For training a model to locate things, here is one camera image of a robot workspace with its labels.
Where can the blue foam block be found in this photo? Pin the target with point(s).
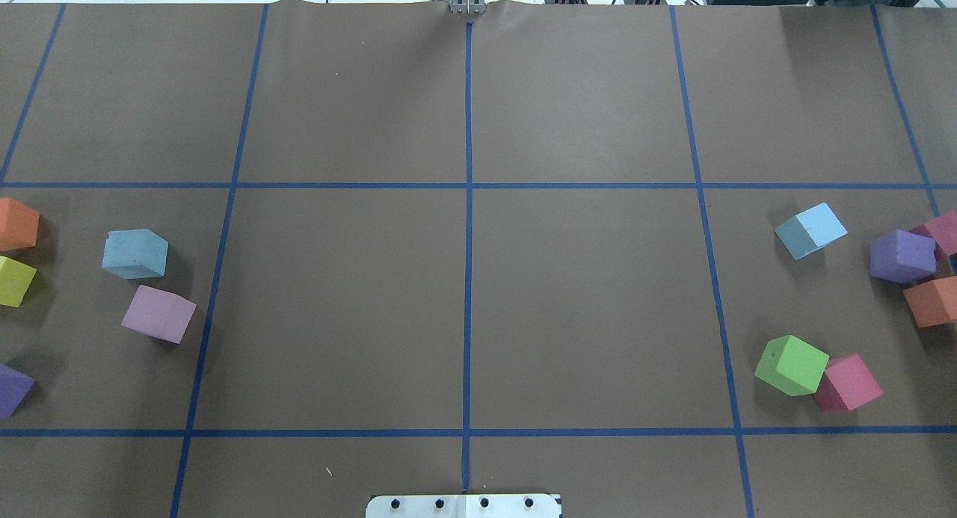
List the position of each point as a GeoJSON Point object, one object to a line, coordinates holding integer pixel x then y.
{"type": "Point", "coordinates": [810, 231]}
{"type": "Point", "coordinates": [135, 254]}

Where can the white metal mounting plate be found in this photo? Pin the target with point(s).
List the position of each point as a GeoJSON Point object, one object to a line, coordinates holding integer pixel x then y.
{"type": "Point", "coordinates": [466, 505]}

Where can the pink foam block left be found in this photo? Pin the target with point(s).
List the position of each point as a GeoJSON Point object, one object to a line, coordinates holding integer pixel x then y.
{"type": "Point", "coordinates": [159, 314]}

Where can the green foam block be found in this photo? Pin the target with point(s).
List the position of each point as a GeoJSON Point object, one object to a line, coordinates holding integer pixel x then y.
{"type": "Point", "coordinates": [792, 366]}

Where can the red foam block lower right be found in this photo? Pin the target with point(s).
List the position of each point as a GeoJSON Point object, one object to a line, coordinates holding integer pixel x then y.
{"type": "Point", "coordinates": [846, 385]}

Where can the red foam block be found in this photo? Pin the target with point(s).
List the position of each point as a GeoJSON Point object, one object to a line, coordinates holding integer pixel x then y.
{"type": "Point", "coordinates": [846, 385]}
{"type": "Point", "coordinates": [942, 230]}

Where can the purple foam block right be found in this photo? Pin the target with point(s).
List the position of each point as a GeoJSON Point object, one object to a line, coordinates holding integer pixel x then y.
{"type": "Point", "coordinates": [902, 257]}

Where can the purple foam block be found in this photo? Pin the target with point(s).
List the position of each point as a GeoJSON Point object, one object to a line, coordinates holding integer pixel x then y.
{"type": "Point", "coordinates": [902, 257]}
{"type": "Point", "coordinates": [14, 387]}

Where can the orange foam block right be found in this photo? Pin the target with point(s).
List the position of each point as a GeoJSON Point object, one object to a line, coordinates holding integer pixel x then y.
{"type": "Point", "coordinates": [932, 303]}

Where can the orange foam block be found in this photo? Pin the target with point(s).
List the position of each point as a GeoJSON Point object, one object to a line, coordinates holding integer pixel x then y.
{"type": "Point", "coordinates": [19, 225]}
{"type": "Point", "coordinates": [932, 303]}

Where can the orange foam block far left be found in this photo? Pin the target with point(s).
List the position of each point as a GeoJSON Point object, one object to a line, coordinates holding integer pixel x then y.
{"type": "Point", "coordinates": [19, 225]}

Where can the yellow foam block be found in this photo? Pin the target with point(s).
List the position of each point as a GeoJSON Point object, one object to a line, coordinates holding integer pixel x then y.
{"type": "Point", "coordinates": [15, 280]}

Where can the red foam block far right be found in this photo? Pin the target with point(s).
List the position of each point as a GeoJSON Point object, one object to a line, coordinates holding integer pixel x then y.
{"type": "Point", "coordinates": [942, 230]}

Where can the purple foam block lower left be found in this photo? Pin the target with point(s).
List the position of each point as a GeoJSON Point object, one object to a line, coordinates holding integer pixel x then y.
{"type": "Point", "coordinates": [14, 387]}

